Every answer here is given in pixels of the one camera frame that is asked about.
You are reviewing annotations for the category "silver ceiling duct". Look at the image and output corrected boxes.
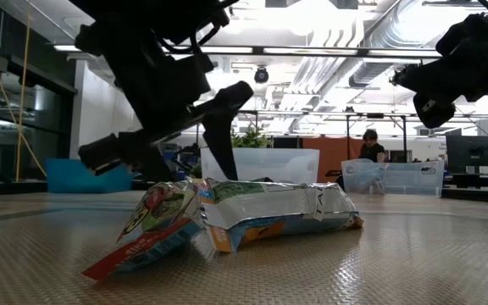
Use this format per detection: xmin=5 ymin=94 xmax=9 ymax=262
xmin=347 ymin=0 xmax=440 ymax=88

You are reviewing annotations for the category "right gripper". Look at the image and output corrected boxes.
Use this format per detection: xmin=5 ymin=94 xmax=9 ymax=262
xmin=390 ymin=16 xmax=488 ymax=130

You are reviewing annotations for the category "leafy plant in white pot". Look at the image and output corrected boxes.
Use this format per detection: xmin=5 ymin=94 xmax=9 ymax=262
xmin=230 ymin=125 xmax=270 ymax=149

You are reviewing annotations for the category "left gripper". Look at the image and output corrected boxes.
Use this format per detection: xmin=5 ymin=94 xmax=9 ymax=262
xmin=76 ymin=20 xmax=256 ymax=183

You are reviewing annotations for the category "yellow power cable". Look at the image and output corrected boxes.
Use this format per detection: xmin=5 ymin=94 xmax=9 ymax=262
xmin=0 ymin=16 xmax=48 ymax=177
xmin=14 ymin=0 xmax=32 ymax=183

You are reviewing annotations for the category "black overhead frame bar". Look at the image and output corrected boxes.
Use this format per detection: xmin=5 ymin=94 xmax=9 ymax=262
xmin=53 ymin=44 xmax=442 ymax=58

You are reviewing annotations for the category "silver and green granola bar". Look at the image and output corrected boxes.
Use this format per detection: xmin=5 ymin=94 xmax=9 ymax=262
xmin=199 ymin=177 xmax=364 ymax=254

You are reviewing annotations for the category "grey baking mat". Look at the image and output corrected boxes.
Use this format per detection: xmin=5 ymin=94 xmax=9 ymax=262
xmin=0 ymin=202 xmax=488 ymax=305

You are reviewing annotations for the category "blue plastic bin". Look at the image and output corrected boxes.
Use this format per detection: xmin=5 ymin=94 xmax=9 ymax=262
xmin=44 ymin=158 xmax=137 ymax=195

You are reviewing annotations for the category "clear plastic bin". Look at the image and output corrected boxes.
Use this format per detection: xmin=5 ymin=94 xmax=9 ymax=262
xmin=341 ymin=158 xmax=446 ymax=198

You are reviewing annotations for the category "black overhead camera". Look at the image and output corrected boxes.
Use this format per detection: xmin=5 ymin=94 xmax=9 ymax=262
xmin=253 ymin=65 xmax=270 ymax=85

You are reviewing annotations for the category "black computer monitor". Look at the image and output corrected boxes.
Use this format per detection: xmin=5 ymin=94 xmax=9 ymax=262
xmin=446 ymin=135 xmax=488 ymax=169

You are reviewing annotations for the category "person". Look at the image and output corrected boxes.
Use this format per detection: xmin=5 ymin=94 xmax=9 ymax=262
xmin=358 ymin=129 xmax=387 ymax=164

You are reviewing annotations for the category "frosted plastic bin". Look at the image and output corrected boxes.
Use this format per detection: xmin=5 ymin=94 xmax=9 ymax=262
xmin=200 ymin=147 xmax=320 ymax=184

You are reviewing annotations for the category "red and green granola bar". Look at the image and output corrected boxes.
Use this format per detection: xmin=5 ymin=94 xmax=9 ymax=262
xmin=81 ymin=180 xmax=206 ymax=281

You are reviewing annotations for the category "orange partition panel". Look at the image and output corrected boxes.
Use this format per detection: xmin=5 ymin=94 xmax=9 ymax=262
xmin=302 ymin=136 xmax=374 ymax=183

